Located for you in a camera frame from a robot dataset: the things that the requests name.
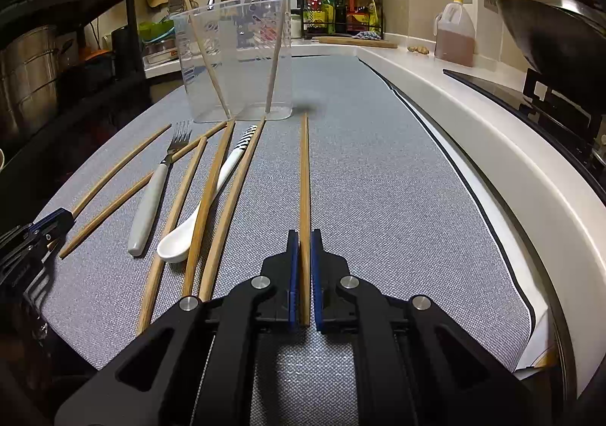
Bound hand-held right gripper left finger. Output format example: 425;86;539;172
53;228;301;426

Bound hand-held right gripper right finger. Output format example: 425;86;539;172
310;227;554;426

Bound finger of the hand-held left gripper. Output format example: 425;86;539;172
0;226;54;285
27;207;77;247

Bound white handled fork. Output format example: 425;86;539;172
127;120;192;257

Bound white spoon striped handle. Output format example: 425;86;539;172
156;124;259;264

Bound clear plastic container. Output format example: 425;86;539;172
169;0;293;124

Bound grey table mat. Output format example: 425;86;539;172
31;54;538;426

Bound large steel pot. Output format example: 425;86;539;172
0;26;60;138

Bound orange lidded pot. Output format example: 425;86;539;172
78;45;117;76

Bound black cylinder canister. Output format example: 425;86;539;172
111;26;143;72

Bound stacked steel basins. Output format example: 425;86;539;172
142;39;178;58

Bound stack of colourful bowls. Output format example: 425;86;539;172
138;19;176;44

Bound round wooden cutting board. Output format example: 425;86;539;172
318;35;399;49

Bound black glass stove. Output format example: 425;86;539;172
442;67;606;200

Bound row of sauce bottles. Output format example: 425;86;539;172
304;0;381;35

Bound plastic oil jug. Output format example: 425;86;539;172
433;0;476;67

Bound black wok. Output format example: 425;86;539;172
497;0;606;91

